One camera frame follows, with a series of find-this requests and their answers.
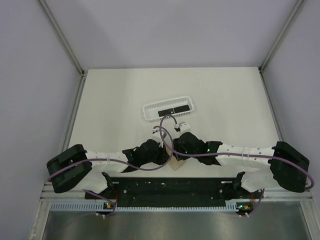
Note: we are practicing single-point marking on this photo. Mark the black card in basket right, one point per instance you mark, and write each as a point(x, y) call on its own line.
point(181, 109)

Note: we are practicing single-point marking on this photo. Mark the black card in basket left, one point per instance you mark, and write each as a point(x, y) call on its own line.
point(165, 112)

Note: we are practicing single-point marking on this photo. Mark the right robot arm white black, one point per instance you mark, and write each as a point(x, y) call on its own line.
point(279, 165)

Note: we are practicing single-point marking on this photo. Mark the right aluminium frame post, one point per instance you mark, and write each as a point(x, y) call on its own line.
point(293, 15)

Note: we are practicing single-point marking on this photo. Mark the aluminium frame post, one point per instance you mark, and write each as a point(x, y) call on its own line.
point(60, 36)
point(293, 15)

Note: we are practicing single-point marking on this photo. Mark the black card in basket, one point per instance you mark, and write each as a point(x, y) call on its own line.
point(165, 112)
point(181, 109)

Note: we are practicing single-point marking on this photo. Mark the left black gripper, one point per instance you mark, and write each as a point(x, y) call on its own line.
point(163, 156)

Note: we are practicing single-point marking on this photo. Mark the beige card holder wallet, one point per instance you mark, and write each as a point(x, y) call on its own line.
point(175, 164)

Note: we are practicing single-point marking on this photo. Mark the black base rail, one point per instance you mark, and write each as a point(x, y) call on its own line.
point(193, 192)

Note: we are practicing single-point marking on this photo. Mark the white slotted cable duct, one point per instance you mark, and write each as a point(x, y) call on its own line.
point(103, 207)

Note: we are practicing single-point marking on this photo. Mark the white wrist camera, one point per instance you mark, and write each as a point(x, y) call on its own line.
point(182, 127)
point(157, 137)

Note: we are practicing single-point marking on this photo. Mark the left aluminium frame post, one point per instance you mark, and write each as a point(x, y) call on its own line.
point(60, 36)

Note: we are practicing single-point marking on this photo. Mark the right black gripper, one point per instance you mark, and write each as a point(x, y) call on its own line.
point(177, 146)

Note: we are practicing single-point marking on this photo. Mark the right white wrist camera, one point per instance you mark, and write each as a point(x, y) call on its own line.
point(182, 127)

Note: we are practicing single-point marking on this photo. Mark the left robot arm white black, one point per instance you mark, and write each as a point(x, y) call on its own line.
point(80, 169)

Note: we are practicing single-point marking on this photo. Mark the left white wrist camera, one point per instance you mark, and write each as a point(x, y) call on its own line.
point(157, 137)

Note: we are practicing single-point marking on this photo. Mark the white plastic basket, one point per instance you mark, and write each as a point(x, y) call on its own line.
point(150, 110)

